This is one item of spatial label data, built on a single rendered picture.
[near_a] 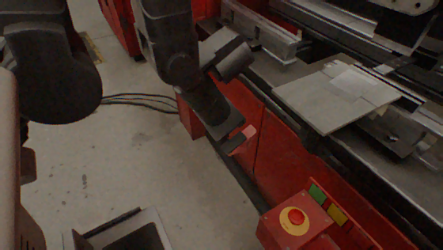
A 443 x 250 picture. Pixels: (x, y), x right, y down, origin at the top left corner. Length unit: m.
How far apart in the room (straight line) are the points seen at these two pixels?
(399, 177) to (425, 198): 0.06
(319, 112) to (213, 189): 1.10
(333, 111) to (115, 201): 1.38
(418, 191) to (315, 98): 0.31
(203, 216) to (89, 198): 0.71
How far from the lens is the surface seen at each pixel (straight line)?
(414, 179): 0.75
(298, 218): 0.65
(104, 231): 0.39
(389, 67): 0.84
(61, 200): 1.83
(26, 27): 0.26
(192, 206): 1.54
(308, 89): 0.67
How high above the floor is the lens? 1.38
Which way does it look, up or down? 46 degrees down
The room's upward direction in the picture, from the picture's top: straight up
